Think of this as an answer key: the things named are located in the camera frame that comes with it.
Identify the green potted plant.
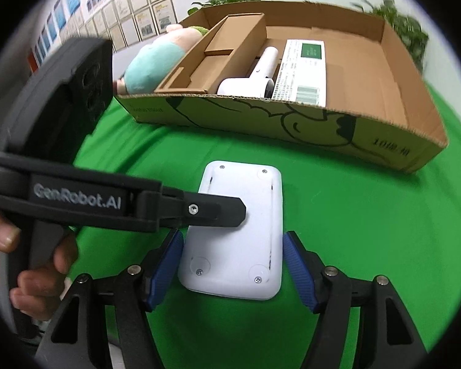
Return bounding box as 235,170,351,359
187,0,262,17
351,0,430,73

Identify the large cardboard box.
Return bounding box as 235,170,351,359
114,1,449,173

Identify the green tablecloth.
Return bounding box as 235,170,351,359
67,73,461,369

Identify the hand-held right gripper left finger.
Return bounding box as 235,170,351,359
34,228,185,369

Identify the pink and teal plush toy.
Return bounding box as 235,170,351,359
114,23,210,95

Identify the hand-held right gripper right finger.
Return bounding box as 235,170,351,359
282,231,429,369

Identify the narrow cardboard box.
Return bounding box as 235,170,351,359
154,13,267,95

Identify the person's left hand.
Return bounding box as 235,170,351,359
0,202,79,321

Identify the white printed box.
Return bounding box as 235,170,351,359
271,38,328,107

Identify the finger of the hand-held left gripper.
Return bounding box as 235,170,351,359
159,186,247,230

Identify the row of framed wall certificates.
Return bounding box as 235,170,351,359
27,0,178,75

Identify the white handheld device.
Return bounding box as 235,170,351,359
216,46,280,100

